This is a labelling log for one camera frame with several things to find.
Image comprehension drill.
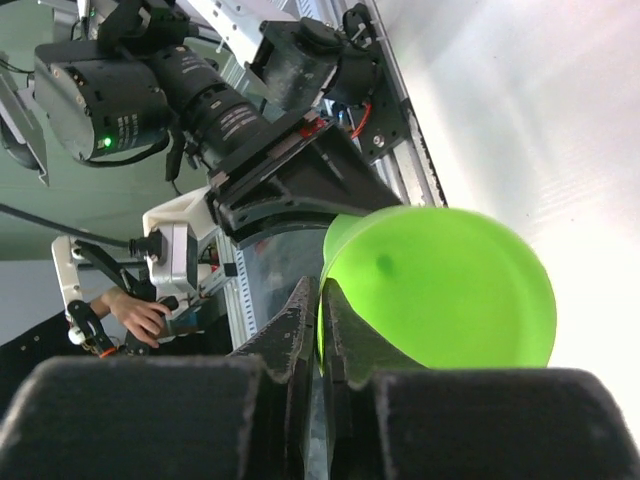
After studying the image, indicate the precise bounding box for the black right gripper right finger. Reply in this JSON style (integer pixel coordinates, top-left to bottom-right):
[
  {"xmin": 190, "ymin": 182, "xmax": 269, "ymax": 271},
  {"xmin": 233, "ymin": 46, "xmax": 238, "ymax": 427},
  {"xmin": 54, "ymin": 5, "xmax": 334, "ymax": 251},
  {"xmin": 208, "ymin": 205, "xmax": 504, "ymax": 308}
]
[{"xmin": 322, "ymin": 280, "xmax": 639, "ymax": 479}]

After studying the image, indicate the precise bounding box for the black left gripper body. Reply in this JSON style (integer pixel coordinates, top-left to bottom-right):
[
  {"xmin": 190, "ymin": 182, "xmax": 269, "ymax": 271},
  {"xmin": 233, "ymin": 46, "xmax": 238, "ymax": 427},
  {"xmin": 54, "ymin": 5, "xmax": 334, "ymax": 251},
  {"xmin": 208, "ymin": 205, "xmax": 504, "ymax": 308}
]
[{"xmin": 205, "ymin": 112, "xmax": 340, "ymax": 245}]

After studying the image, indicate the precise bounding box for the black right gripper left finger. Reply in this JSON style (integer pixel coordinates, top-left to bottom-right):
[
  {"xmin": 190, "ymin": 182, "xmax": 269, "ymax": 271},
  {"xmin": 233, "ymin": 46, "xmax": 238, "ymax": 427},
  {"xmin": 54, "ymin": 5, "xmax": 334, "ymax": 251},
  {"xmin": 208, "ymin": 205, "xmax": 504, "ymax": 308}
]
[{"xmin": 1, "ymin": 277, "xmax": 318, "ymax": 479}]

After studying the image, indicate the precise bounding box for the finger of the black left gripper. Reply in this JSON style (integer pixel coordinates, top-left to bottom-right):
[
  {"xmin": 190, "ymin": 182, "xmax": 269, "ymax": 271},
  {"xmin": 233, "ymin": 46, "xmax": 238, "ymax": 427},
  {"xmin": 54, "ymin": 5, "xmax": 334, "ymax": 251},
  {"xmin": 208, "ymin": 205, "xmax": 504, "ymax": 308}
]
[
  {"xmin": 214, "ymin": 129, "xmax": 404, "ymax": 236},
  {"xmin": 234, "ymin": 214, "xmax": 341, "ymax": 251}
]

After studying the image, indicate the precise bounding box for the green wine glass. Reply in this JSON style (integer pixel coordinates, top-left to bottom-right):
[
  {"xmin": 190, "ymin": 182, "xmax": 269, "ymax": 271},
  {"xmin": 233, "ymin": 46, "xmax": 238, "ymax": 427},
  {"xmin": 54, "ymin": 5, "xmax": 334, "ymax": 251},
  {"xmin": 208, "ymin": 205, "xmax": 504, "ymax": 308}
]
[{"xmin": 321, "ymin": 206, "xmax": 557, "ymax": 369}]

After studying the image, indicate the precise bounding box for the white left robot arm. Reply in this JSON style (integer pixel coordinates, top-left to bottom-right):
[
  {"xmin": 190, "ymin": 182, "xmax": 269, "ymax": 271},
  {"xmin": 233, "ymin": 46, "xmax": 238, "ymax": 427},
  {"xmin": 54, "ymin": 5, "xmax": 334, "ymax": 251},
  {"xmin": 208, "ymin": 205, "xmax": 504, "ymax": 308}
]
[{"xmin": 34, "ymin": 1, "xmax": 399, "ymax": 246}]

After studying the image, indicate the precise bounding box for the person hand in background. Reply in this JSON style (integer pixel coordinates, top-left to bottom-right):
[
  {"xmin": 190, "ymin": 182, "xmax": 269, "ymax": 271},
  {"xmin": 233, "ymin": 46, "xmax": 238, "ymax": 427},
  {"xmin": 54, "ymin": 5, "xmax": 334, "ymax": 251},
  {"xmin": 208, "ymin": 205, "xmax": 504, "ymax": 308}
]
[{"xmin": 91, "ymin": 287, "xmax": 171, "ymax": 348}]

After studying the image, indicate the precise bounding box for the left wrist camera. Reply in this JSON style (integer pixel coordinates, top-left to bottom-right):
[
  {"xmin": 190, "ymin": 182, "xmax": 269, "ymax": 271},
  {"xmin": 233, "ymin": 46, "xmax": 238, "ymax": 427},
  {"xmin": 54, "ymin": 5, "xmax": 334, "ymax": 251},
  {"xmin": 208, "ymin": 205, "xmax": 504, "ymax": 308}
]
[{"xmin": 142, "ymin": 187, "xmax": 218, "ymax": 296}]

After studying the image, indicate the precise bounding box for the grey slotted cable duct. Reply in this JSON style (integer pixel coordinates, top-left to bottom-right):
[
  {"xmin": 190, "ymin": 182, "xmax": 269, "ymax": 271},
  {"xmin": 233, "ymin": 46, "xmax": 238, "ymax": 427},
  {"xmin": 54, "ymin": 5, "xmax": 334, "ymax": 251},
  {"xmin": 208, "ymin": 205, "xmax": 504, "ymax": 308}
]
[{"xmin": 216, "ymin": 232, "xmax": 258, "ymax": 349}]

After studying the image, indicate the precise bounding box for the aluminium frame rail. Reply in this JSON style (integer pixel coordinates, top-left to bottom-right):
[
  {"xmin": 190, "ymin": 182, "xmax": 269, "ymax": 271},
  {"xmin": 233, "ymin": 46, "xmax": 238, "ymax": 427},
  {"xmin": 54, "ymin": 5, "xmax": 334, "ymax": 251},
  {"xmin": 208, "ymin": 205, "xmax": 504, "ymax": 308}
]
[{"xmin": 319, "ymin": 0, "xmax": 449, "ymax": 209}]

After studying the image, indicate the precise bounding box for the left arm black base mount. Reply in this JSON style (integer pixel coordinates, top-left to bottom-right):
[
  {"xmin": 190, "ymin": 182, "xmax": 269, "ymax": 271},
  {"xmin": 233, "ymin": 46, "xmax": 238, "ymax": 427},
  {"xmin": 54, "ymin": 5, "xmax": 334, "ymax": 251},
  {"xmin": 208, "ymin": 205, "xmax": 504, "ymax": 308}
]
[{"xmin": 325, "ymin": 3, "xmax": 410, "ymax": 161}]

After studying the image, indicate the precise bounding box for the left camera black cable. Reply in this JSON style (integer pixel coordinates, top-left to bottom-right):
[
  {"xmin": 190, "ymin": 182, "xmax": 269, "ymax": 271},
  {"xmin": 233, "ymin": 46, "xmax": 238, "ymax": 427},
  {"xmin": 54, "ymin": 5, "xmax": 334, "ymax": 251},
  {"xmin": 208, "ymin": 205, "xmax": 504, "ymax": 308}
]
[{"xmin": 0, "ymin": 203, "xmax": 151, "ymax": 251}]

